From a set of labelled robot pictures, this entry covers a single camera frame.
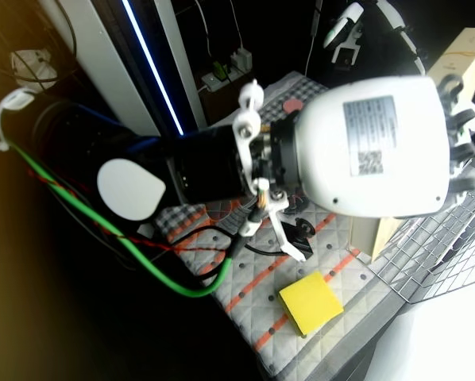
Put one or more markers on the pink sandwich cookie toy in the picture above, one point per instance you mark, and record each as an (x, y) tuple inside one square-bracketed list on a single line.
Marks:
[(291, 105)]

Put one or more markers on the grey quilt with bear print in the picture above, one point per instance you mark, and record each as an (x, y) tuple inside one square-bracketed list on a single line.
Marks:
[(261, 274)]

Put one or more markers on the white charger plug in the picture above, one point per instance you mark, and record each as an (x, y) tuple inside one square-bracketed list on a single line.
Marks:
[(241, 59)]

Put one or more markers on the wrist camera on white bracket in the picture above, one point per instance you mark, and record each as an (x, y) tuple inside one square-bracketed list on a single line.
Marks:
[(247, 123)]

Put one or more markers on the yellow cube box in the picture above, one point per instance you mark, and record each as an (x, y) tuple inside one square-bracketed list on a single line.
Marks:
[(311, 303)]

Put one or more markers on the grey column with blue light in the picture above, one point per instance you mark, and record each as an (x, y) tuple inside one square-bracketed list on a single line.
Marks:
[(114, 59)]

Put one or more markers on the white crumpled bundle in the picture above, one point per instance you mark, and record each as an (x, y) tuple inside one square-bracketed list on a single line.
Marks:
[(33, 67)]

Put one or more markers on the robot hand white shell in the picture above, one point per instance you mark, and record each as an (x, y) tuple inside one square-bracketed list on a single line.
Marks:
[(340, 151), (396, 24)]

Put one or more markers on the white power strip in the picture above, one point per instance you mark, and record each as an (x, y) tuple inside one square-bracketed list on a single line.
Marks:
[(215, 82)]

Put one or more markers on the wooden block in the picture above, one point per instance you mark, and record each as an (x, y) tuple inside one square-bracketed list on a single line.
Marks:
[(468, 51)]

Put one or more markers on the green plug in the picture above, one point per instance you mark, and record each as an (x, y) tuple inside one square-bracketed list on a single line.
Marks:
[(220, 69)]

